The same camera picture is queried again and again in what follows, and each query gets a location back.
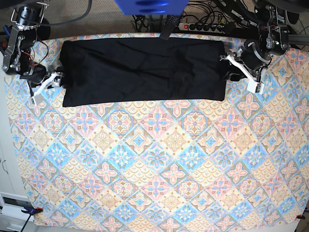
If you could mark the blue orange clamp bottom left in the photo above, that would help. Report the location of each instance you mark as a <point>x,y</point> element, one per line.
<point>31,211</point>

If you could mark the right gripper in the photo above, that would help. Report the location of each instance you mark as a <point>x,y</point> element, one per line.
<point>35,79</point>

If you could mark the orange clamp bottom right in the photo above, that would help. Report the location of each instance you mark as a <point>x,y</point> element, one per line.
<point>300,217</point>

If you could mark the white power strip red switch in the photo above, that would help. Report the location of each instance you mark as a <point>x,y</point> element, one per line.
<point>201,27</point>

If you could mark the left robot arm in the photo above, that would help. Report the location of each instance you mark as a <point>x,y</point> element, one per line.
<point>272,33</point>

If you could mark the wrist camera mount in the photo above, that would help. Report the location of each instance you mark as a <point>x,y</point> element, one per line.
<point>50,80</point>
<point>253,85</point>

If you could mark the black T-shirt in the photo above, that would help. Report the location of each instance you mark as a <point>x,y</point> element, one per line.
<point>142,69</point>

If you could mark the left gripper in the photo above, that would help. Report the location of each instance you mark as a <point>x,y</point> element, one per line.
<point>237,68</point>

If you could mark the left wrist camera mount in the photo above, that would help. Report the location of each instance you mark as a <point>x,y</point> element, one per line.
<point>253,85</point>

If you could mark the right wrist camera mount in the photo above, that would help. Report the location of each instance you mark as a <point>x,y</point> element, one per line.
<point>50,80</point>

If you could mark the patterned tablecloth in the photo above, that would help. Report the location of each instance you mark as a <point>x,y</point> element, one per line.
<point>183,165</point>

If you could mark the white cabinet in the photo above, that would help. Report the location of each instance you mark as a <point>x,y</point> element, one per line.
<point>12,193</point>

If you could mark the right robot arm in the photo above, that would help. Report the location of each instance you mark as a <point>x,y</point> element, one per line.
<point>29,26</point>

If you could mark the blue box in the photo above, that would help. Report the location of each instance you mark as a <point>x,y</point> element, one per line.
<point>151,7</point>

